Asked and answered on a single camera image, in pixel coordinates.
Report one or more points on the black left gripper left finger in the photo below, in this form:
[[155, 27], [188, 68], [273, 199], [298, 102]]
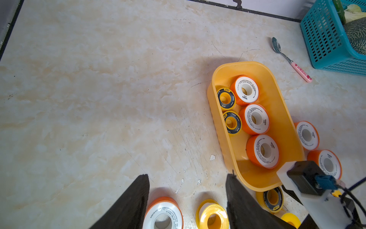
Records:
[[130, 208]]

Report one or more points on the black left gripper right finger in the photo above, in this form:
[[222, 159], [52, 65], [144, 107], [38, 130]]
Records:
[[244, 212]]

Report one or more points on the black yellow tape roll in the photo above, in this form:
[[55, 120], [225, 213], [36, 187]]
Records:
[[233, 122], [226, 99], [271, 200]]

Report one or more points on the orange tape roll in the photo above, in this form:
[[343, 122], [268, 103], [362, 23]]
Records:
[[327, 161], [164, 206], [245, 90], [255, 120]]

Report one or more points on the orange tape roll mid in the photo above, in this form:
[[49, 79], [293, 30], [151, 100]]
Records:
[[263, 151], [308, 135]]

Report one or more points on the yellow plastic storage box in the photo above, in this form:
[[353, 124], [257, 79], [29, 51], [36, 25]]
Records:
[[281, 129]]

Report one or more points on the yellow tape roll centre front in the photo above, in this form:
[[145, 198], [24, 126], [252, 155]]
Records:
[[291, 219]]

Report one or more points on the teal plastic basket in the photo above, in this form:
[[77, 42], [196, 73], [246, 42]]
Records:
[[327, 43]]

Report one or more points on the green melon left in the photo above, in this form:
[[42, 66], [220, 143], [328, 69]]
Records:
[[356, 33]]

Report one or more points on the spoon with pink handle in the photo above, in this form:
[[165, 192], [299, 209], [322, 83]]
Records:
[[277, 48]]

